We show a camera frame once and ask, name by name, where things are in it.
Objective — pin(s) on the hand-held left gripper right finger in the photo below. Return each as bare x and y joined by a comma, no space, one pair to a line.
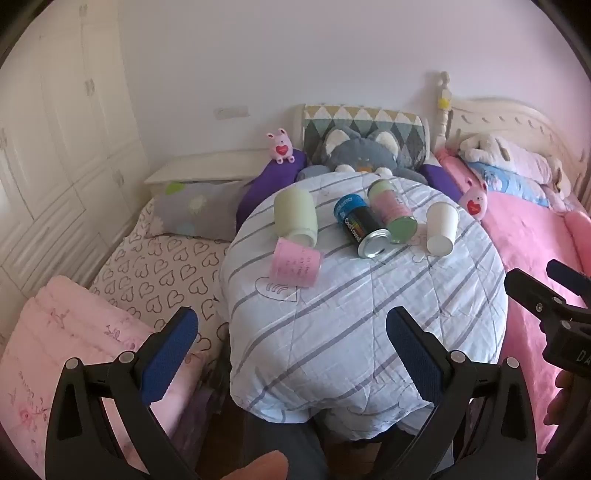
414,357

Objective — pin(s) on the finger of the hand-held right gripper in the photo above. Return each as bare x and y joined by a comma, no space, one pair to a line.
570,281
535,297

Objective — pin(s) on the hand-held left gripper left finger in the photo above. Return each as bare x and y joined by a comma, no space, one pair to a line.
167,357

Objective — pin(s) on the pink cup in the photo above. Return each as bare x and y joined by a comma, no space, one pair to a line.
295,263

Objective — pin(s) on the white paper cup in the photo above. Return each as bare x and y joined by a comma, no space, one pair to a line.
442,228

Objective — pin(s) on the pale green cup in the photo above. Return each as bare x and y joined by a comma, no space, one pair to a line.
295,214

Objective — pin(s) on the person's right hand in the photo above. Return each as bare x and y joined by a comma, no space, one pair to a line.
563,392

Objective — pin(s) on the person's left hand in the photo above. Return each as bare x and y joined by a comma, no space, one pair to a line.
261,468

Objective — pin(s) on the pink bolster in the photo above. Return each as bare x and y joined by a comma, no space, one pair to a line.
579,233

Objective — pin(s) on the pink bed sheet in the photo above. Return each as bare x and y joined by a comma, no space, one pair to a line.
526,240

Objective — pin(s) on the white striped blanket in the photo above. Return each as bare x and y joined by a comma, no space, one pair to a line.
360,323

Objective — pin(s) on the heart print bed sheet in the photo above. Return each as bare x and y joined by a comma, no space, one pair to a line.
161,272

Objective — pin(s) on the folded pink floral blanket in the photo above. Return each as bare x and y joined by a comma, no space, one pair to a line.
60,337

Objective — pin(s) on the pink bunny toy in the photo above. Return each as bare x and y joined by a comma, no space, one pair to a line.
475,201
281,147

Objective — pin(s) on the blue cartoon pillow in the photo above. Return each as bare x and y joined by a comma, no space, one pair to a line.
512,182

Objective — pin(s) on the dark grey cloth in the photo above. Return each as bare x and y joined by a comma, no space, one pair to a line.
281,434

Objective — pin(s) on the white plush dog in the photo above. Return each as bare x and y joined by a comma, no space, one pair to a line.
512,154

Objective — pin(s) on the blue and black can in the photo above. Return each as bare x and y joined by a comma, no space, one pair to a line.
360,224

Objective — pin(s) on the grey dotted pillow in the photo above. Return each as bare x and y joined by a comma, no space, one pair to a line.
198,210

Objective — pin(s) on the pink and green canister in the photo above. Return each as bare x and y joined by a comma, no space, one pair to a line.
392,207

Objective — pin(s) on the purple cushion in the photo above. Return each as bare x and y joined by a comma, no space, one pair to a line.
268,184
438,177

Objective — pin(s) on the cream bed headboard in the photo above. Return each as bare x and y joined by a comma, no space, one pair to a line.
508,117

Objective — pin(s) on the white nightstand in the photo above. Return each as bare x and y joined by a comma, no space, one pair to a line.
207,166

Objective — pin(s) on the grey cat plush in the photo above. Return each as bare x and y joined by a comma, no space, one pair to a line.
364,154

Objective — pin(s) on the diamond pattern pillow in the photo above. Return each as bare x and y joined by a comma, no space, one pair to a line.
406,127

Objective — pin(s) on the white wardrobe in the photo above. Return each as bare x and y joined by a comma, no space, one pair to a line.
60,152

